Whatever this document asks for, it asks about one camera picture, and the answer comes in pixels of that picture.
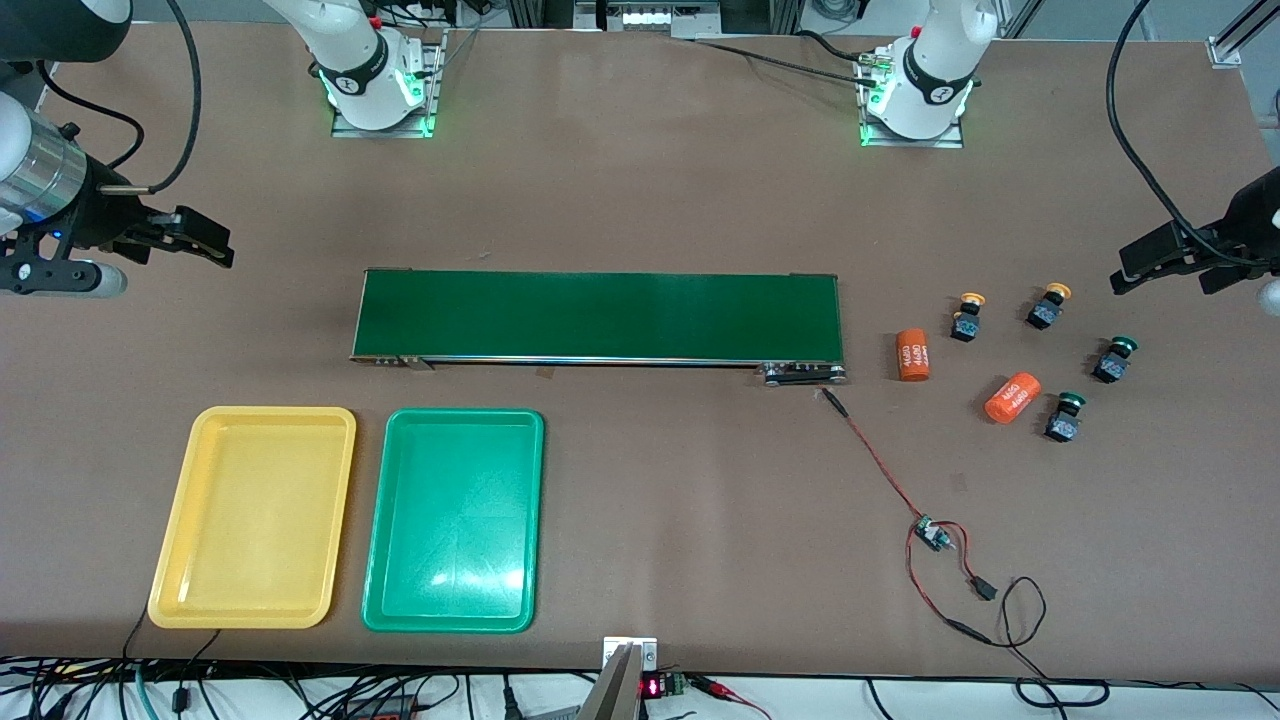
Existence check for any yellow push button switch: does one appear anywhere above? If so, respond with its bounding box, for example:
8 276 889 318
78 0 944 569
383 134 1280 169
1026 283 1072 331
950 292 987 343

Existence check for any green push button switch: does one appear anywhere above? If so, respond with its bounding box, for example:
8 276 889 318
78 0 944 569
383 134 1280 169
1045 392 1087 443
1092 337 1139 384

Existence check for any orange cylinder with 4680 print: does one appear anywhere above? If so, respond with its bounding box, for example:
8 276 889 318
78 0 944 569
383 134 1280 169
984 372 1043 425
894 328 934 382

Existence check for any aluminium corner profile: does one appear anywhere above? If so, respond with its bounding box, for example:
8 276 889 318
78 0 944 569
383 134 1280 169
1208 0 1280 69

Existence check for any yellow plastic tray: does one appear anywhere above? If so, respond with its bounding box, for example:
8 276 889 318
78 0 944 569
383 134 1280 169
147 405 358 631

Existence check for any green plastic tray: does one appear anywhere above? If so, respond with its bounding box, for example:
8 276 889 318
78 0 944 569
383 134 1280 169
361 408 546 635

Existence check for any green conveyor belt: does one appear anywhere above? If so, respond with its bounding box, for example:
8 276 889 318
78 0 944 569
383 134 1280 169
350 268 849 387

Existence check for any red clip lead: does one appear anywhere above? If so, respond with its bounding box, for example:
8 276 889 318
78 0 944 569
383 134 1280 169
690 675 773 720

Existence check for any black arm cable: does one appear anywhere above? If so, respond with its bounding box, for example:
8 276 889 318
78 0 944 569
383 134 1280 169
100 0 203 196
35 62 146 171
1105 0 1271 269

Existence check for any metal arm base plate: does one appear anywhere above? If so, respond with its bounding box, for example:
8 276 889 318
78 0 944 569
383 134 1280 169
330 28 443 139
858 45 966 149

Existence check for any red and black wire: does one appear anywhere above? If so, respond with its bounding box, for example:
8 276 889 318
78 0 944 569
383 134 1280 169
820 386 999 646

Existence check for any thin black looped cable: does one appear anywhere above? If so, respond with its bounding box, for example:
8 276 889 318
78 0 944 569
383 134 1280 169
995 575 1111 709

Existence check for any black power cable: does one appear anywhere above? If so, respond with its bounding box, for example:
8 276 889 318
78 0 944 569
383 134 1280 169
690 30 886 91

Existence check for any tangled floor cable bundle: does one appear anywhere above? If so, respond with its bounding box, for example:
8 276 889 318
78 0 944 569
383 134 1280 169
0 628 601 720

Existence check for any dark frame with white light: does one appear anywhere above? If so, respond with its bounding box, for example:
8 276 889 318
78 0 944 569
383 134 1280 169
505 0 801 41

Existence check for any grey metal camera mount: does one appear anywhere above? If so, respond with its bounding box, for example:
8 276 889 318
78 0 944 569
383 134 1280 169
575 636 661 720

